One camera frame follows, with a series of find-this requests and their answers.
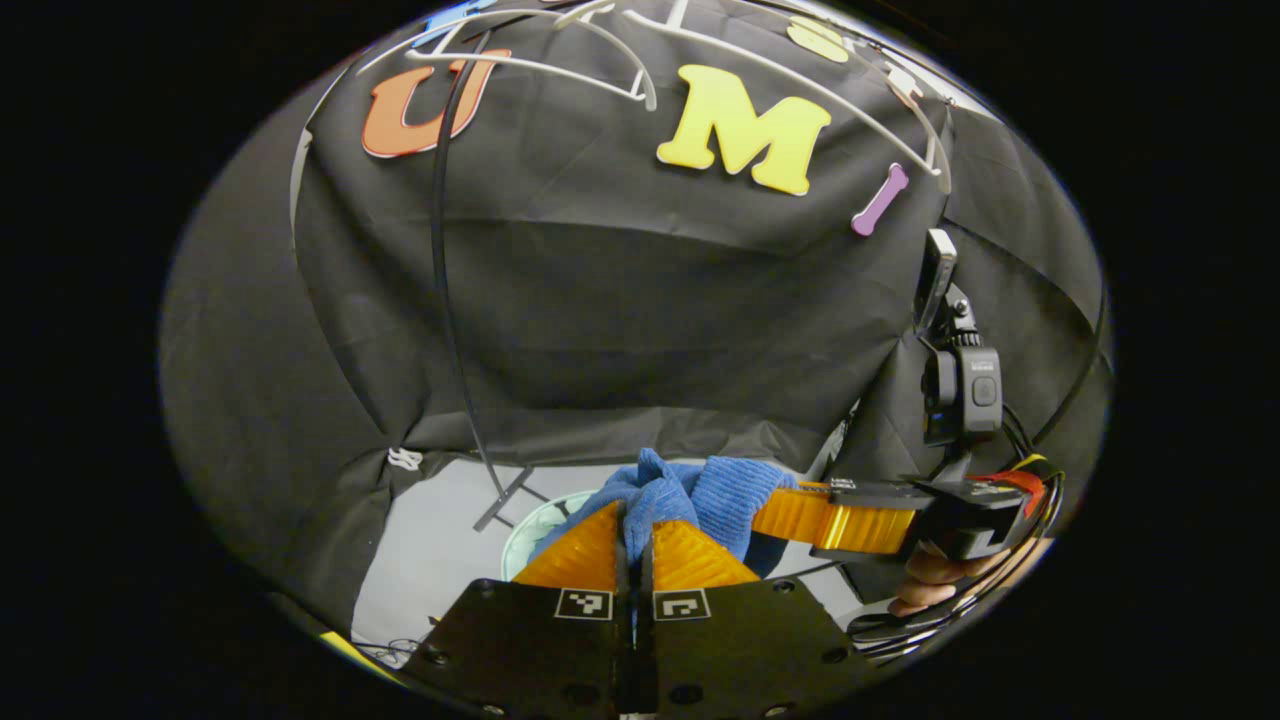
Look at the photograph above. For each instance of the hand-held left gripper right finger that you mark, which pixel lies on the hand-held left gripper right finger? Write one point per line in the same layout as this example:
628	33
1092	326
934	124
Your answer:
740	650

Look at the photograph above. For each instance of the black clothes rack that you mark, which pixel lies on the black clothes rack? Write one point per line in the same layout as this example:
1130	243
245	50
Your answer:
442	280

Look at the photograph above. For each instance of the white hanger with taped hook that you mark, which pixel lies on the white hanger with taped hook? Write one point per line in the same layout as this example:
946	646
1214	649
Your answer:
800	85

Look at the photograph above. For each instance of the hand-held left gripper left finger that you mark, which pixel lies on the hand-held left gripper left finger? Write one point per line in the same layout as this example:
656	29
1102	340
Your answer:
540	650

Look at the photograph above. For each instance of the black backdrop cloth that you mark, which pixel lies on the black backdrop cloth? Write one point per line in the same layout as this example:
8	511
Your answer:
640	300

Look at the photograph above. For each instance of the white plastic hanger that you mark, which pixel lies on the white plastic hanger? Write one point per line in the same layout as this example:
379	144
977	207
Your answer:
540	68

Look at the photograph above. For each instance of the blue jacket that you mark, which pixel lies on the blue jacket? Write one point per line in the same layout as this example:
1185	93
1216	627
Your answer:
725	495

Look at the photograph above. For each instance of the mint green laundry hamper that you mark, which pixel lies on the mint green laundry hamper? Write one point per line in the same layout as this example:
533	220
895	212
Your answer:
535	530

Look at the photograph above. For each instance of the small white plastic clip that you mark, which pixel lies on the small white plastic clip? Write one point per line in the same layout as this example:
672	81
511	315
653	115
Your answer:
405	459

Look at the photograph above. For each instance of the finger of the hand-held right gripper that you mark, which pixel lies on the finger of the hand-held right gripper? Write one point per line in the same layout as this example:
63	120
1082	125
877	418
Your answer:
840	520

